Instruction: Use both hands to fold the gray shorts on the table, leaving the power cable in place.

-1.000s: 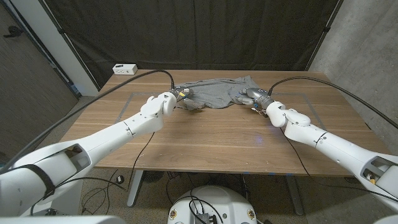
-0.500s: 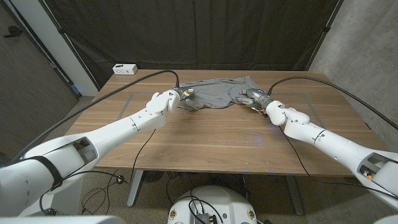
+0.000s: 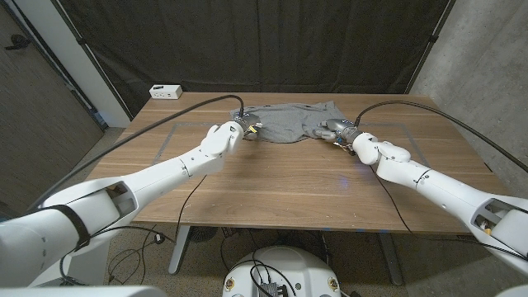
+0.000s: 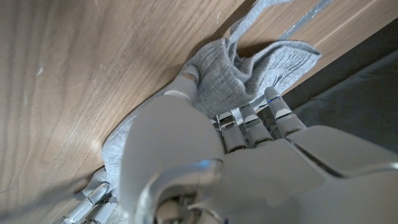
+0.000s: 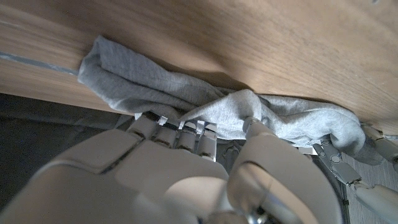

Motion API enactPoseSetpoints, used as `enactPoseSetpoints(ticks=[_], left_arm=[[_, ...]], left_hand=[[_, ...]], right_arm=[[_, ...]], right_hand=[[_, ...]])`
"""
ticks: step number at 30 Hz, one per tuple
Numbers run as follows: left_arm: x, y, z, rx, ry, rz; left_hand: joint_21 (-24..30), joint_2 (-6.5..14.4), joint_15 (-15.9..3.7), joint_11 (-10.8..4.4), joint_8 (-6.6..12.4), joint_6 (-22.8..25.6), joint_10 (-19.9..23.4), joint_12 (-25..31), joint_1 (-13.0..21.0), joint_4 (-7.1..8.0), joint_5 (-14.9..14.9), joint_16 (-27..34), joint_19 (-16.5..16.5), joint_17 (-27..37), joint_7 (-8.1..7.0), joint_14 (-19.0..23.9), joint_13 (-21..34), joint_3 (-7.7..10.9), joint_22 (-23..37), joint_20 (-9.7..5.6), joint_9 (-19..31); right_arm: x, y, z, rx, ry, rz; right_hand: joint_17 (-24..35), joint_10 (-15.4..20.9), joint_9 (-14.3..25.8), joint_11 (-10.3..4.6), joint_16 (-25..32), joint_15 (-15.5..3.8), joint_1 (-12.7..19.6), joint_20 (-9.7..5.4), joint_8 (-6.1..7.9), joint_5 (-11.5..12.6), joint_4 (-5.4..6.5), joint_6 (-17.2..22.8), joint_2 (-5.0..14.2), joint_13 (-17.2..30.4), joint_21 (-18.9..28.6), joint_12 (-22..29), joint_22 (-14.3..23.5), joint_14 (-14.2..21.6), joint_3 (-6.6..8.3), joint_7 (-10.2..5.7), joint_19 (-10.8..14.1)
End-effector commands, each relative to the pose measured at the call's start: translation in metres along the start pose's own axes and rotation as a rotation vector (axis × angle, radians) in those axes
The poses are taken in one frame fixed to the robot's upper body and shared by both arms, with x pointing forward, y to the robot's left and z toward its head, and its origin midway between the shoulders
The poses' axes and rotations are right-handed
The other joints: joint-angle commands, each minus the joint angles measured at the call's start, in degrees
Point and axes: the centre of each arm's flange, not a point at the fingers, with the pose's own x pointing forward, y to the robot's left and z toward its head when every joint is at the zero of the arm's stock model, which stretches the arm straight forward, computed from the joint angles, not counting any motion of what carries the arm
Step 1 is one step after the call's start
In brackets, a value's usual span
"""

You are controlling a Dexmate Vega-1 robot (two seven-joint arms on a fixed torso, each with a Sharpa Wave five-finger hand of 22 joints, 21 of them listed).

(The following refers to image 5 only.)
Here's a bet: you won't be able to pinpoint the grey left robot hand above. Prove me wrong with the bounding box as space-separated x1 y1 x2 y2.
313 123 398 224

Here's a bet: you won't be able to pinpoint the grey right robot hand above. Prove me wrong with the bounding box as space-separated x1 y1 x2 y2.
0 111 343 224

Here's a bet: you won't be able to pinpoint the gray shorts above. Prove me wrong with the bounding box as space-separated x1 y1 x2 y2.
77 34 385 166

